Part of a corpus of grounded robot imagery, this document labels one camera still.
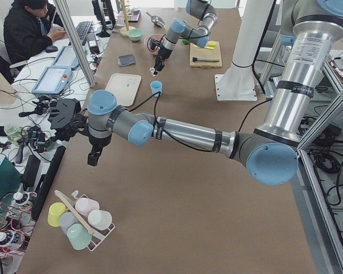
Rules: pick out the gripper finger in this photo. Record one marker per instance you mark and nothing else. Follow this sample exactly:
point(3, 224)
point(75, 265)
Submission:
point(162, 66)
point(157, 65)

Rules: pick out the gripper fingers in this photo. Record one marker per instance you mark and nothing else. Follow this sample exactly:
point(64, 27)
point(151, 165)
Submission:
point(93, 158)

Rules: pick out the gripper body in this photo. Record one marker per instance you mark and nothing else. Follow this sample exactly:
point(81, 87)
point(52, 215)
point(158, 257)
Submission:
point(97, 141)
point(162, 53)

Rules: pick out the light blue cup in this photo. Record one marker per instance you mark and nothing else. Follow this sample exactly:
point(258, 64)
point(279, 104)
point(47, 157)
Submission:
point(156, 88)

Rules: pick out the steel ice scoop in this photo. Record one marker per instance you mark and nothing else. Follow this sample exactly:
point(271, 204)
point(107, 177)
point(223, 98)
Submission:
point(156, 20)

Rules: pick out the pink cup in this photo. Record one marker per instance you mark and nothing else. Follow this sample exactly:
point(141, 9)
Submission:
point(85, 205)

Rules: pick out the white cup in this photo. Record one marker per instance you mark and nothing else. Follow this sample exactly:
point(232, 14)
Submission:
point(100, 219)

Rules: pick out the yellow cup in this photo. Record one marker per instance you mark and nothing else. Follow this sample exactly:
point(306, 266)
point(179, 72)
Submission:
point(56, 210)

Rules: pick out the grey cup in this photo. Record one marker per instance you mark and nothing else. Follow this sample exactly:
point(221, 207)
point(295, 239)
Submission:
point(67, 220)

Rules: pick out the mint green cup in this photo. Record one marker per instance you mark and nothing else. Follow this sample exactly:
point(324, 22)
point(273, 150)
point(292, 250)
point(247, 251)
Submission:
point(78, 236)

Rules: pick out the pink bowl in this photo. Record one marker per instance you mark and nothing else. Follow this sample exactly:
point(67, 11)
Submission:
point(152, 43)

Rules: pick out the bamboo cutting board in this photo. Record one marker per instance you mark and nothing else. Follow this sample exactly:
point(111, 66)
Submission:
point(196, 51)

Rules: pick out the steel muddler black tip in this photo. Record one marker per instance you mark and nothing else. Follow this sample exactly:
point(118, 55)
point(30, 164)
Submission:
point(201, 59)

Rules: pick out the grey folded cloth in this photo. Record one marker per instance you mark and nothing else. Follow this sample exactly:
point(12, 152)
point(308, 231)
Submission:
point(126, 60)

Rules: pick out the mint green bowl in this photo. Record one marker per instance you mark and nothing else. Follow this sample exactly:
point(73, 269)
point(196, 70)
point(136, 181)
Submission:
point(135, 35)

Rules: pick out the cream rabbit serving tray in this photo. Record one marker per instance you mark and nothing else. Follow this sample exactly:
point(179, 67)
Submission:
point(124, 87)

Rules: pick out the wooden stand with round base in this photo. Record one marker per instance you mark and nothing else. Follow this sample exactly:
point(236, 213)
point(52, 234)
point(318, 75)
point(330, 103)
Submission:
point(124, 31)

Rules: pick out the lemon slice lower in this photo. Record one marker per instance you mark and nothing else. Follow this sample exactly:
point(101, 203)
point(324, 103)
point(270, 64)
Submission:
point(211, 44)

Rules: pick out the black bar at table edge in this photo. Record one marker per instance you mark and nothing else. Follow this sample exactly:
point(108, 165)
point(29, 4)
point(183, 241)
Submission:
point(45, 186)

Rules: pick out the teach pendant near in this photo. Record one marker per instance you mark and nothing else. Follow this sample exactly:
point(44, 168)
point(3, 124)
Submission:
point(53, 80)

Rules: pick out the teach pendant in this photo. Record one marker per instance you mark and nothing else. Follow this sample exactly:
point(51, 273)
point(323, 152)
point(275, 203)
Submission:
point(53, 80)
point(66, 57)

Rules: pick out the oolong tea bottle right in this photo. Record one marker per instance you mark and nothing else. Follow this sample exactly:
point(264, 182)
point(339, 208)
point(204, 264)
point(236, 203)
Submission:
point(25, 198)

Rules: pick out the oolong tea bottle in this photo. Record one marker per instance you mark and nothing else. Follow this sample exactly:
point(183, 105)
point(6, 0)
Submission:
point(25, 198)
point(11, 239)

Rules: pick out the black keyboard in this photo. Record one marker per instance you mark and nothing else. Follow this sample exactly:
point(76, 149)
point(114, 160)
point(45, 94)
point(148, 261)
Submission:
point(83, 28)

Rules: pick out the teach pendant far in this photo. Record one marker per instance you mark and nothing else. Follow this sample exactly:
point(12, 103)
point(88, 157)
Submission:
point(66, 57)

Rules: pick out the oolong tea bottle left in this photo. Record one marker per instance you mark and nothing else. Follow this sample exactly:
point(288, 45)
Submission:
point(11, 239)

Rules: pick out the seated person in black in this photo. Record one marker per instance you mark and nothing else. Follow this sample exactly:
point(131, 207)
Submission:
point(28, 31)

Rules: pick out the wooden rack handle rod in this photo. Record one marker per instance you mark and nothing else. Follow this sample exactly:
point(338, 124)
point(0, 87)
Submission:
point(70, 205)

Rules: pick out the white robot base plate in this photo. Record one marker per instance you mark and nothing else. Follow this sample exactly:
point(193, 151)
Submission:
point(237, 88)

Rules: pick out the white wire cup rack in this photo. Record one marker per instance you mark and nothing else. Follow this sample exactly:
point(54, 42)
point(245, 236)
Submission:
point(99, 235)

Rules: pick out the aluminium frame post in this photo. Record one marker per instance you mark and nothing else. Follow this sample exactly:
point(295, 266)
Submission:
point(64, 13)

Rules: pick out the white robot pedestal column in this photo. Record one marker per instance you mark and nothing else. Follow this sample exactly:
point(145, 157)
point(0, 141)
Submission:
point(254, 21)

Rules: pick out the copper wire bottle rack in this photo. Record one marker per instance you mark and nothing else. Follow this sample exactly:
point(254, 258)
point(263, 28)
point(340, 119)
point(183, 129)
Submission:
point(16, 218)

